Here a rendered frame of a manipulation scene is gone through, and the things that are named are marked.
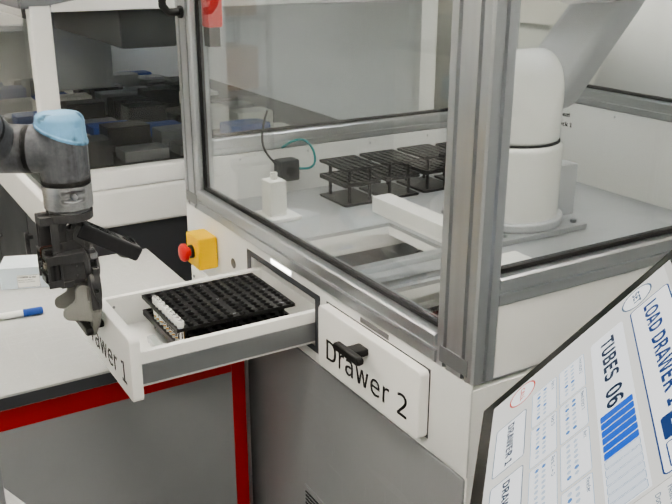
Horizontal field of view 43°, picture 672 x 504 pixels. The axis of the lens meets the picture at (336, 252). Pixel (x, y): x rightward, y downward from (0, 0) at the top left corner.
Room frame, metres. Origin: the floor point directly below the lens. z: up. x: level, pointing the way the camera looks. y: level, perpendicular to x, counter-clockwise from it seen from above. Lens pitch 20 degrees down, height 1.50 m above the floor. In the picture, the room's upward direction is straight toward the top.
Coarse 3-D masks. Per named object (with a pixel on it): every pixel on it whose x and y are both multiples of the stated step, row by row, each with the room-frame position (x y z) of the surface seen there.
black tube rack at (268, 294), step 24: (192, 288) 1.47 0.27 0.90; (216, 288) 1.47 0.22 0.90; (240, 288) 1.47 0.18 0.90; (264, 288) 1.47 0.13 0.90; (144, 312) 1.43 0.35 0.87; (192, 312) 1.36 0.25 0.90; (216, 312) 1.36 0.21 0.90; (240, 312) 1.36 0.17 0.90; (264, 312) 1.37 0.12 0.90; (168, 336) 1.32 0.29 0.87; (192, 336) 1.32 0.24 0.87
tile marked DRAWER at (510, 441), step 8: (520, 416) 0.82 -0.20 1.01; (512, 424) 0.81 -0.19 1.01; (520, 424) 0.80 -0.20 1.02; (504, 432) 0.81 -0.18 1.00; (512, 432) 0.80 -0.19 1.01; (520, 432) 0.78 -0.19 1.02; (496, 440) 0.81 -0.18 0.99; (504, 440) 0.80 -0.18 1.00; (512, 440) 0.78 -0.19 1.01; (520, 440) 0.76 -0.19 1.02; (496, 448) 0.79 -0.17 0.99; (504, 448) 0.78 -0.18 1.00; (512, 448) 0.76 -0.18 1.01; (520, 448) 0.75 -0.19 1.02; (496, 456) 0.78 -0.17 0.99; (504, 456) 0.76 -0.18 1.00; (512, 456) 0.75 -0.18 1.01; (520, 456) 0.73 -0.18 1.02; (496, 464) 0.76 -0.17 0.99; (504, 464) 0.75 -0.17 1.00; (496, 472) 0.74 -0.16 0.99
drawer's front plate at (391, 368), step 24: (336, 312) 1.29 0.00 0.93; (336, 336) 1.28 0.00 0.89; (360, 336) 1.21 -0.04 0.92; (336, 360) 1.28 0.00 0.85; (384, 360) 1.16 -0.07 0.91; (408, 360) 1.12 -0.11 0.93; (360, 384) 1.21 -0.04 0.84; (384, 384) 1.15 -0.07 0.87; (408, 384) 1.10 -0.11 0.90; (384, 408) 1.15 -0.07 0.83; (408, 408) 1.10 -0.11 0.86; (408, 432) 1.10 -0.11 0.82
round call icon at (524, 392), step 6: (534, 378) 0.87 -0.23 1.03; (528, 384) 0.87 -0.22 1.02; (534, 384) 0.86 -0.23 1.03; (522, 390) 0.87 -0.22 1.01; (528, 390) 0.86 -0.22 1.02; (534, 390) 0.85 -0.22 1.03; (510, 396) 0.89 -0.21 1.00; (516, 396) 0.87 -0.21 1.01; (522, 396) 0.86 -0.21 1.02; (528, 396) 0.84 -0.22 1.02; (510, 402) 0.87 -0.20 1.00; (516, 402) 0.86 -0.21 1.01; (522, 402) 0.84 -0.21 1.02; (510, 408) 0.86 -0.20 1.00
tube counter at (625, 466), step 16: (624, 384) 0.69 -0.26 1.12; (608, 400) 0.69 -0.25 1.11; (624, 400) 0.67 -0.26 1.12; (608, 416) 0.66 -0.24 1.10; (624, 416) 0.64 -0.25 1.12; (608, 432) 0.64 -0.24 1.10; (624, 432) 0.62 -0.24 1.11; (640, 432) 0.60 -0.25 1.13; (608, 448) 0.62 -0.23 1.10; (624, 448) 0.60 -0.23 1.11; (640, 448) 0.58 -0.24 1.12; (608, 464) 0.60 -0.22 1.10; (624, 464) 0.58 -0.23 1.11; (640, 464) 0.56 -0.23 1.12; (608, 480) 0.58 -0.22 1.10; (624, 480) 0.56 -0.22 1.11; (640, 480) 0.54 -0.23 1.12; (608, 496) 0.56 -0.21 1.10; (624, 496) 0.54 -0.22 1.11
